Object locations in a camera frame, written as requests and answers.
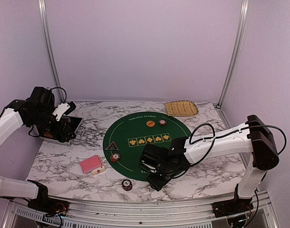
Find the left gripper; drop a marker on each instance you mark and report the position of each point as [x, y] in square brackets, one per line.
[57, 127]

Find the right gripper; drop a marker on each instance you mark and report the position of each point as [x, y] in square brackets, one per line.
[157, 184]

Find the orange chip stack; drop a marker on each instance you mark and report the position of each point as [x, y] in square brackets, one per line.
[162, 122]
[115, 157]

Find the orange big blind button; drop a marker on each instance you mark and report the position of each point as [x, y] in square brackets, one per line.
[150, 123]

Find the orange chip stack top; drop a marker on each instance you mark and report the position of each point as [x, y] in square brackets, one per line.
[162, 122]

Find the triangular all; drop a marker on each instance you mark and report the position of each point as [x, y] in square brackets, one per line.
[112, 147]

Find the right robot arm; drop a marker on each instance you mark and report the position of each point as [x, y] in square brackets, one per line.
[252, 137]

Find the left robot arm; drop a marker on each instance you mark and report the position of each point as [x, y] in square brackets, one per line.
[15, 115]

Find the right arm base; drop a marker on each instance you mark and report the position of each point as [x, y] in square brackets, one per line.
[231, 207]

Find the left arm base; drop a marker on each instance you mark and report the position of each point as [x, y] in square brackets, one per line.
[51, 207]

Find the brown poker chip stack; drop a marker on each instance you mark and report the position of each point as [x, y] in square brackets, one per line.
[127, 185]

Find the round green poker mat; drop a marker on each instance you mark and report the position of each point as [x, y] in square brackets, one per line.
[131, 134]

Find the red playing card deck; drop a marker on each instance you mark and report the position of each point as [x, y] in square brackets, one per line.
[91, 164]

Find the gold card deck box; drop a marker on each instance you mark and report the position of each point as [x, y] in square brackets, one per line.
[98, 170]

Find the woven bamboo tray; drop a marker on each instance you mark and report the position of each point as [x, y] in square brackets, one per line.
[181, 108]

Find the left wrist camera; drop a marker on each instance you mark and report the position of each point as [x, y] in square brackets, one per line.
[63, 108]

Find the front aluminium rail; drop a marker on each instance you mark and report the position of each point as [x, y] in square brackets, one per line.
[192, 213]

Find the left aluminium frame post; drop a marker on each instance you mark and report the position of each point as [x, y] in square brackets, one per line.
[48, 43]

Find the aluminium frame post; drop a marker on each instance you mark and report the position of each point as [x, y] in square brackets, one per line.
[236, 49]
[48, 43]

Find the right aluminium frame post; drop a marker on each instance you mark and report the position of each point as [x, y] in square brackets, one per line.
[236, 49]

